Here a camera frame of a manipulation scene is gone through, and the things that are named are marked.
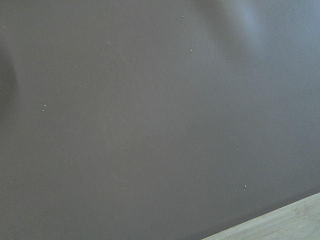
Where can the wooden cutting board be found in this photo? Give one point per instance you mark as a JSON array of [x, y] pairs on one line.
[[299, 220]]

